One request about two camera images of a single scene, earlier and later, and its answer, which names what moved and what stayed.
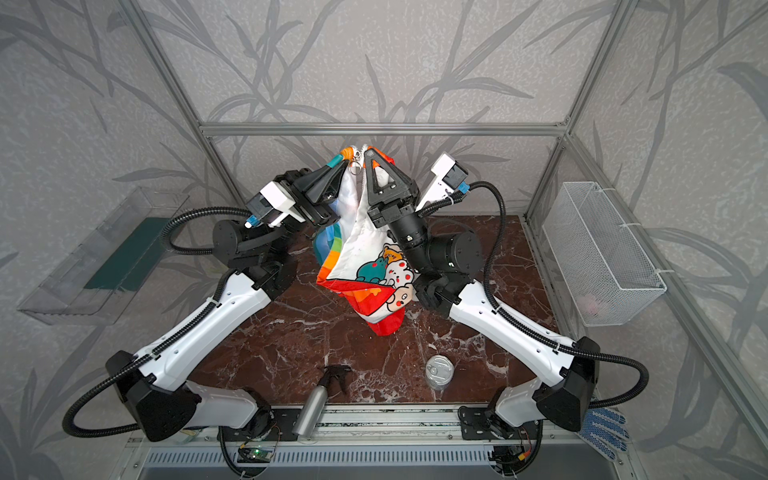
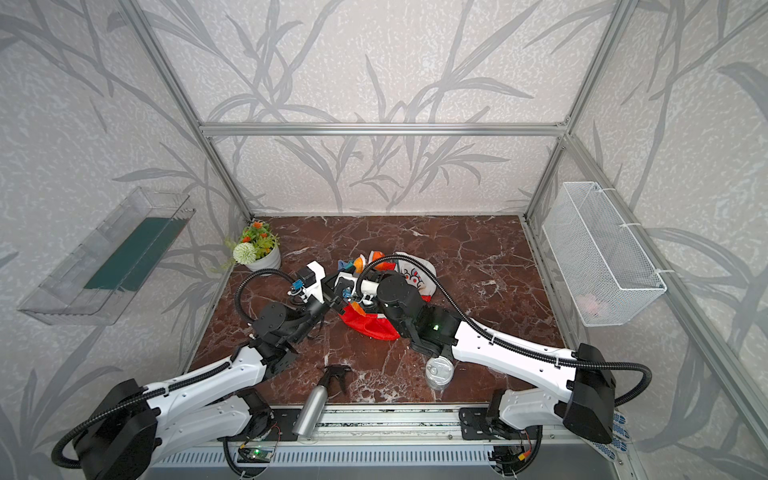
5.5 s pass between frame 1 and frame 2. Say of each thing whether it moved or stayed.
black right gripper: moved
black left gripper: moved
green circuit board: stayed
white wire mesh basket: stayed
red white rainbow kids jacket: moved
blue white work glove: stayed
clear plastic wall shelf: stayed
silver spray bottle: stayed
